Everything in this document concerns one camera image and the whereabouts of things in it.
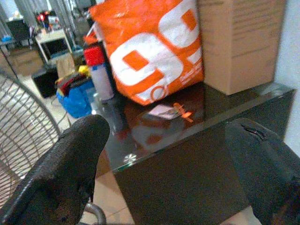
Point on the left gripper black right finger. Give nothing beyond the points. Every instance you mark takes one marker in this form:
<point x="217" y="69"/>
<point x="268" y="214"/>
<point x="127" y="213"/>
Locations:
<point x="269" y="175"/>

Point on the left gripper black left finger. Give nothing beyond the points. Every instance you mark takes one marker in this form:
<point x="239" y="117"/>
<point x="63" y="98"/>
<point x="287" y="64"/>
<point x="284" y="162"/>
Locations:
<point x="58" y="175"/>

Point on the blue bag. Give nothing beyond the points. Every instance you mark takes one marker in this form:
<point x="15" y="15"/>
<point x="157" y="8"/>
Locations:
<point x="75" y="103"/>

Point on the black glass-top table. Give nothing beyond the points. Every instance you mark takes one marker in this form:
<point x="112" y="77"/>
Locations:
<point x="182" y="175"/>

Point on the red and black items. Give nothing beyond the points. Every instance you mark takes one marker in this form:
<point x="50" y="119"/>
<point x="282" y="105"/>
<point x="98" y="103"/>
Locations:
<point x="68" y="83"/>

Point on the black box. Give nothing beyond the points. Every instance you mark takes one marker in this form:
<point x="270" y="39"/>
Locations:
<point x="44" y="82"/>

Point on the spray can with red cap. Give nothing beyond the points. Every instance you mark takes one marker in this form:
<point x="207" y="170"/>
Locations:
<point x="100" y="79"/>

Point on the yellow item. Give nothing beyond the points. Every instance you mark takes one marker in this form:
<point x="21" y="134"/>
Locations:
<point x="84" y="69"/>

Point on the brown paper bag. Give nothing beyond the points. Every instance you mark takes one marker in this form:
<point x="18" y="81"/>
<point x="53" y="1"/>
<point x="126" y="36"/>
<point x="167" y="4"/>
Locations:
<point x="65" y="65"/>

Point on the low brown cardboard box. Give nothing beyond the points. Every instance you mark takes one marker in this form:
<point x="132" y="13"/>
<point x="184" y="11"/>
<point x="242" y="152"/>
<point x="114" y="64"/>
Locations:
<point x="25" y="62"/>

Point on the tall brown cardboard box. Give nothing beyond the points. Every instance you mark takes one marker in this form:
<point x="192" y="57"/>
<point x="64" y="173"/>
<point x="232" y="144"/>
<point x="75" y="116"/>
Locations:
<point x="246" y="47"/>

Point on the black monitor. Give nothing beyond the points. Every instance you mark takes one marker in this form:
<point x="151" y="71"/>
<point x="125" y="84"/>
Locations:
<point x="17" y="29"/>

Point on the red toy figure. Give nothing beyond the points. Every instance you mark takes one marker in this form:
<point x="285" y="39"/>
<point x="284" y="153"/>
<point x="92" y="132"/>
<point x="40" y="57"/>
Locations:
<point x="42" y="17"/>

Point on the orange white shopping bag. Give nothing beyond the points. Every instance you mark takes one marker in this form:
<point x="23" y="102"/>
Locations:
<point x="140" y="21"/>

